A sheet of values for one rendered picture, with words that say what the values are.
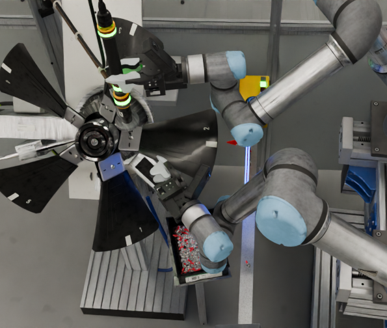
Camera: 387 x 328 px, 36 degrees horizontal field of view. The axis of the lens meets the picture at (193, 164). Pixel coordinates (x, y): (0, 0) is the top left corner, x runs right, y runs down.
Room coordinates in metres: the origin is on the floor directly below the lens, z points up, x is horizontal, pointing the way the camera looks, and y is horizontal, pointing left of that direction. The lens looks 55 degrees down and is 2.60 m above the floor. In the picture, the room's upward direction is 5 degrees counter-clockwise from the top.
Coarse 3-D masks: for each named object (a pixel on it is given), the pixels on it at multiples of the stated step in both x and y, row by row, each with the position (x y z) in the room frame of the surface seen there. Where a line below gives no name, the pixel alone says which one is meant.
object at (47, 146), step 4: (64, 140) 1.19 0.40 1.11; (68, 140) 1.19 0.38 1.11; (72, 140) 1.18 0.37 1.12; (44, 144) 1.19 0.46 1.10; (48, 144) 1.19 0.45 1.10; (52, 144) 1.18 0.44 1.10; (56, 144) 1.18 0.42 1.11; (60, 144) 1.18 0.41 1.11; (64, 144) 1.18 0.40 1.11; (36, 148) 1.18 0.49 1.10; (40, 148) 1.18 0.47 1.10; (44, 148) 1.17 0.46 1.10; (48, 148) 1.18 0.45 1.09; (52, 148) 1.18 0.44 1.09; (16, 152) 1.19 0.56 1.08; (8, 156) 1.18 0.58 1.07; (12, 156) 1.17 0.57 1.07; (16, 156) 1.17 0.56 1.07
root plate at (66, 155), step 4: (68, 148) 1.10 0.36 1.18; (72, 148) 1.10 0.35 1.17; (64, 152) 1.10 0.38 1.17; (68, 152) 1.10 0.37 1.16; (72, 152) 1.10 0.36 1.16; (76, 152) 1.11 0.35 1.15; (60, 156) 1.09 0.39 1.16; (64, 156) 1.10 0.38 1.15; (68, 156) 1.10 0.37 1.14; (72, 156) 1.10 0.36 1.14; (80, 156) 1.11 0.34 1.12; (68, 160) 1.10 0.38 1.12; (72, 160) 1.10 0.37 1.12; (76, 160) 1.11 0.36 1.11; (80, 160) 1.11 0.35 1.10; (76, 164) 1.11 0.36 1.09
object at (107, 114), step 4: (104, 96) 1.23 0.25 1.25; (104, 100) 1.22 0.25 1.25; (108, 100) 1.20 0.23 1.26; (108, 104) 1.19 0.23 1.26; (112, 104) 1.18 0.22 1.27; (100, 108) 1.21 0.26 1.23; (104, 108) 1.20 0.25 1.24; (112, 108) 1.17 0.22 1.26; (100, 112) 1.20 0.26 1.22; (104, 112) 1.19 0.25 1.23; (108, 112) 1.17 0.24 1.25; (112, 112) 1.16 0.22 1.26; (104, 116) 1.17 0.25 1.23; (108, 116) 1.16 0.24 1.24; (112, 116) 1.15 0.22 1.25; (108, 120) 1.15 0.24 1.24; (112, 120) 1.14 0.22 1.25
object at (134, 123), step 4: (112, 88) 1.16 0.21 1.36; (112, 92) 1.15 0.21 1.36; (112, 96) 1.15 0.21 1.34; (112, 100) 1.14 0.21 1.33; (116, 108) 1.13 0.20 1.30; (116, 112) 1.14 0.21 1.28; (132, 112) 1.14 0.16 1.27; (116, 116) 1.13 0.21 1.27; (132, 116) 1.13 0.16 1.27; (136, 116) 1.13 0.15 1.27; (116, 120) 1.12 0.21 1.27; (120, 120) 1.12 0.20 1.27; (132, 120) 1.11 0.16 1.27; (136, 120) 1.11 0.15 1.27; (116, 124) 1.10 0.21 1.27; (120, 124) 1.10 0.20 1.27; (124, 124) 1.10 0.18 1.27; (128, 124) 1.10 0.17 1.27; (132, 124) 1.10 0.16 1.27; (136, 124) 1.10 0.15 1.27; (120, 128) 1.09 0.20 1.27; (124, 128) 1.09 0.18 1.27; (128, 128) 1.08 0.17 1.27; (132, 128) 1.09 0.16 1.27
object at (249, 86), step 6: (246, 78) 1.42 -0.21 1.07; (252, 78) 1.42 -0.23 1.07; (258, 78) 1.41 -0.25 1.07; (240, 84) 1.40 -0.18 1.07; (246, 84) 1.39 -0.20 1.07; (252, 84) 1.39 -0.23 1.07; (258, 84) 1.39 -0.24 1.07; (240, 90) 1.37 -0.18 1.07; (246, 90) 1.36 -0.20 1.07; (252, 90) 1.36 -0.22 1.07; (258, 90) 1.36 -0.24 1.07; (246, 96) 1.34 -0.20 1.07; (246, 102) 1.31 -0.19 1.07; (264, 126) 1.27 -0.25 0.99
